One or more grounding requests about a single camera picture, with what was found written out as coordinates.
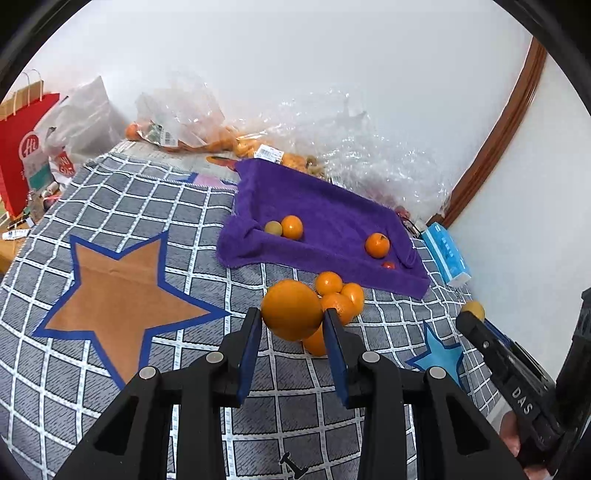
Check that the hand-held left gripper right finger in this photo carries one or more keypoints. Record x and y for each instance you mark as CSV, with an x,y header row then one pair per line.
x,y
337,360

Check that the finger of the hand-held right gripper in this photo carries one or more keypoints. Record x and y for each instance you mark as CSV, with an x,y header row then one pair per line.
x,y
489,346
521,355

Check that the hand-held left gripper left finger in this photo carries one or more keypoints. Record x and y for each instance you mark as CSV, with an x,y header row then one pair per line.
x,y
249,355

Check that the green plum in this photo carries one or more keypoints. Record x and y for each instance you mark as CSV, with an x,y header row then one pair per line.
x,y
474,309
273,228

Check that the red cherry tomato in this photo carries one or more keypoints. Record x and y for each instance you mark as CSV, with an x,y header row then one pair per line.
x,y
388,265

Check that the orange with stem mark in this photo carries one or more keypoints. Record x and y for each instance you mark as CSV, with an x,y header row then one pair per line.
x,y
377,245

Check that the purple towel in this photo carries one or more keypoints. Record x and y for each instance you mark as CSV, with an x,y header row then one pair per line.
x,y
332,207

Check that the person's right hand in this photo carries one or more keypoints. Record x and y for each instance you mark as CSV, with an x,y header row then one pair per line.
x,y
510,431

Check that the blue tissue pack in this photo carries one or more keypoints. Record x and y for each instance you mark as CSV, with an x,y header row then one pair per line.
x,y
445,251

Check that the grey checked star blanket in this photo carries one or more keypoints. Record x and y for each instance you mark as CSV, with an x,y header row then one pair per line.
x,y
69,369

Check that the clear bag of cherry tomatoes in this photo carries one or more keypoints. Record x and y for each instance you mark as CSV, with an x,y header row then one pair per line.
x,y
401,184

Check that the pale printed sheet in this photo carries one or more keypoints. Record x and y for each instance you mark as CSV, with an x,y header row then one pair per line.
x,y
184,166

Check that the clear bag of oranges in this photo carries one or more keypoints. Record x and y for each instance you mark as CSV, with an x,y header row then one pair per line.
x,y
203,138

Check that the white plastic bag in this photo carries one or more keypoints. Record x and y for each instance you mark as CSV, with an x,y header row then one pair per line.
x,y
83,124

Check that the red paper bag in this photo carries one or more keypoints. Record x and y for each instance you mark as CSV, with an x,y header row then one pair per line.
x,y
23,152

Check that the brown wooden door frame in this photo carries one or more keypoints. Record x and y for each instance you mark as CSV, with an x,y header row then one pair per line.
x,y
498,134

